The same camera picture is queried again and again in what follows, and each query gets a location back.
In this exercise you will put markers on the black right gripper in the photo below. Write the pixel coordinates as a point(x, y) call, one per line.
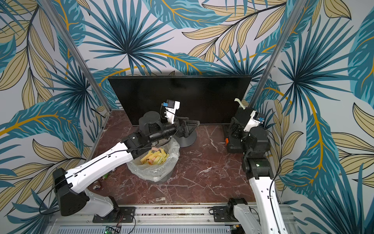
point(233, 136)

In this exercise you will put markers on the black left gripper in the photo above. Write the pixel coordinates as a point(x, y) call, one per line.
point(180, 132)

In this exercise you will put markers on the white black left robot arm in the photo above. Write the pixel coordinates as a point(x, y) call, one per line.
point(71, 186)

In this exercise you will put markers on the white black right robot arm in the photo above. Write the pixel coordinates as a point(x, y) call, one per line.
point(259, 173)

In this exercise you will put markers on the grey round monitor stand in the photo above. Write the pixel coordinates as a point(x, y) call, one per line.
point(186, 141)

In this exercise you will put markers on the black flat computer monitor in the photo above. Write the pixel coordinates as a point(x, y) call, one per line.
point(208, 99)

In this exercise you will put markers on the upper right edge sticky note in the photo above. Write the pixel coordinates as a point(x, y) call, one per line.
point(240, 103)

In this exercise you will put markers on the discarded sticky notes pile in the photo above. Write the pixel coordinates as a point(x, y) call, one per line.
point(156, 156)

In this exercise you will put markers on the black case with orange latches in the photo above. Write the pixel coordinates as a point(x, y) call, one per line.
point(236, 148)

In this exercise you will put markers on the grey mesh waste bin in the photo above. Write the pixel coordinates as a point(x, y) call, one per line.
point(160, 180)

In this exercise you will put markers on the clear plastic bin liner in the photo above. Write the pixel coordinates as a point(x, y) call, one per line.
point(148, 172)

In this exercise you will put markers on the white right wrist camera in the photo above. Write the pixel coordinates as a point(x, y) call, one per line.
point(256, 119)

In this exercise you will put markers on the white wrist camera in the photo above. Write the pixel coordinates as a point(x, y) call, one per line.
point(256, 119)
point(168, 110)

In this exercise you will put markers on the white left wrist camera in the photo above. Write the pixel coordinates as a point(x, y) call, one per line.
point(168, 110)

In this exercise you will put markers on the right aluminium frame post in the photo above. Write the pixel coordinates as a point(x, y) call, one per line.
point(298, 7)

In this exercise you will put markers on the aluminium frame post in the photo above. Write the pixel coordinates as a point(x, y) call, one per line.
point(298, 7)
point(71, 46)

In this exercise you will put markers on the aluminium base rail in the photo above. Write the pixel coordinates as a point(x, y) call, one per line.
point(149, 219)

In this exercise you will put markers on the left aluminium frame post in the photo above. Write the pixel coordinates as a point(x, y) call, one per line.
point(71, 46)

